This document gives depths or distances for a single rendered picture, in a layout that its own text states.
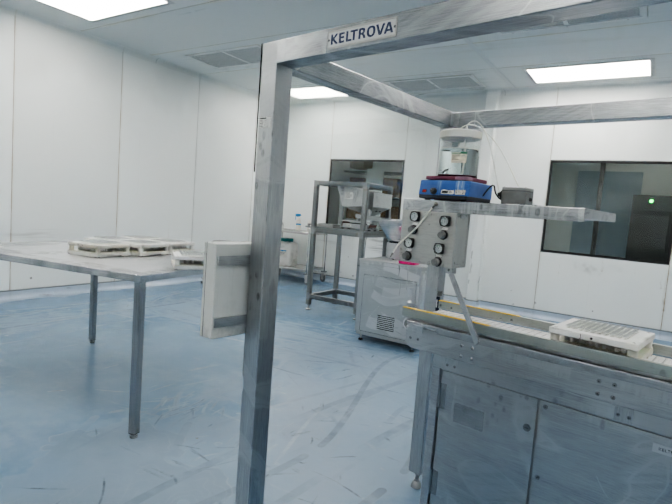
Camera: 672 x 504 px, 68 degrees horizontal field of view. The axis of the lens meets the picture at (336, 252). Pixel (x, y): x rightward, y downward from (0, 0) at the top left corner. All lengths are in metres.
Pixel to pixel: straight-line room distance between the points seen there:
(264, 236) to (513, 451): 1.10
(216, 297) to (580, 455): 1.19
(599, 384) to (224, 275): 1.11
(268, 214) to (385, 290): 3.19
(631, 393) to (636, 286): 5.18
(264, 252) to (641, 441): 1.19
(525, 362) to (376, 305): 2.93
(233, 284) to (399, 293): 3.12
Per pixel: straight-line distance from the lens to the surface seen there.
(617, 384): 1.66
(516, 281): 6.98
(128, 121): 6.76
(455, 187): 1.81
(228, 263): 1.37
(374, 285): 4.52
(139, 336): 2.61
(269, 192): 1.36
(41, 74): 6.29
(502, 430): 1.87
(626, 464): 1.78
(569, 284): 6.87
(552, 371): 1.70
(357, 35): 1.23
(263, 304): 1.39
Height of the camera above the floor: 1.20
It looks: 5 degrees down
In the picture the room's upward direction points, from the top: 4 degrees clockwise
